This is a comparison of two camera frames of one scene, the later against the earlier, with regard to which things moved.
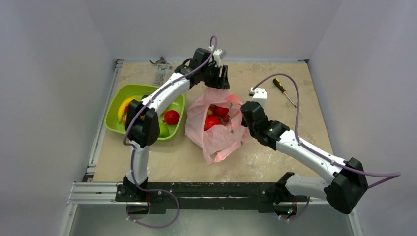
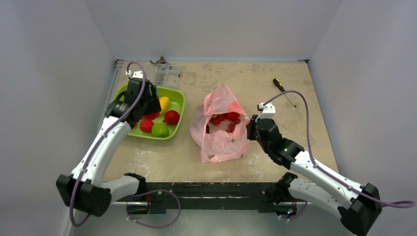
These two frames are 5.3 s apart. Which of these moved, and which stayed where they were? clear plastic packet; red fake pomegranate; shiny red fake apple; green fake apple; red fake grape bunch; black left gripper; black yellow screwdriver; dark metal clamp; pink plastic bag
Moved: shiny red fake apple; pink plastic bag; black left gripper; red fake grape bunch
Stayed: black yellow screwdriver; dark metal clamp; clear plastic packet; green fake apple; red fake pomegranate
